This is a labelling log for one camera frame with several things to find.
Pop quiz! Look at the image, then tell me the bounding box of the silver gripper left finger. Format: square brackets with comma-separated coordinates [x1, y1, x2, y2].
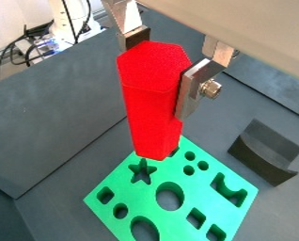
[101, 0, 151, 52]

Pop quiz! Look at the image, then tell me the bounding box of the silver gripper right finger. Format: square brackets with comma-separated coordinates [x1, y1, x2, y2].
[175, 36, 235, 121]

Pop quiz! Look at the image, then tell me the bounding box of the red hexagonal prism block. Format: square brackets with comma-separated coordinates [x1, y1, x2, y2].
[117, 40, 191, 160]

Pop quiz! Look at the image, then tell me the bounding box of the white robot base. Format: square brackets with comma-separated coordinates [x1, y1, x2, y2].
[48, 0, 100, 44]

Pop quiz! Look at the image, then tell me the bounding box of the dark grey curved holder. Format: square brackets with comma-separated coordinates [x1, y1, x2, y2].
[227, 120, 299, 186]

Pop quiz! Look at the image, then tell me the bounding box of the green shape sorter board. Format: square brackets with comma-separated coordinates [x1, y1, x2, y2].
[84, 138, 257, 241]

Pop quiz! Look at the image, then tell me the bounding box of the black cable bundle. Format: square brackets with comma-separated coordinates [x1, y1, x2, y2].
[0, 0, 93, 83]

